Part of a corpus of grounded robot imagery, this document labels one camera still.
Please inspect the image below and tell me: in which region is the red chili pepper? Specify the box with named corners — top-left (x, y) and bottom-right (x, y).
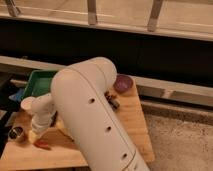
top-left (34, 140), bottom-right (51, 150)

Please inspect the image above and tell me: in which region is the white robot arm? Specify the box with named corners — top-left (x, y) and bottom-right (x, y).
top-left (29, 57), bottom-right (150, 171)

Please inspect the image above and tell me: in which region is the purple bowl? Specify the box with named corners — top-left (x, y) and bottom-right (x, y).
top-left (113, 74), bottom-right (133, 93)

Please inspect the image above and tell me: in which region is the small metal can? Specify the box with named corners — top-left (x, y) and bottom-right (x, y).
top-left (8, 126), bottom-right (25, 143)

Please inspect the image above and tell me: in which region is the white paper cup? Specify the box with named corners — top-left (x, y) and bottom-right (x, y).
top-left (21, 96), bottom-right (35, 115)

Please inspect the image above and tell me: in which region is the blue cloth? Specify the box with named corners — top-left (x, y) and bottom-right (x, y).
top-left (9, 88), bottom-right (24, 102)

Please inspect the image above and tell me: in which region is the green plastic tray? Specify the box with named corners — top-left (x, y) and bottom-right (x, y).
top-left (23, 70), bottom-right (56, 98)

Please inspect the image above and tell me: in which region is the brown grape bunch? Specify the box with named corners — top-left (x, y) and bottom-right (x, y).
top-left (105, 91), bottom-right (120, 110)

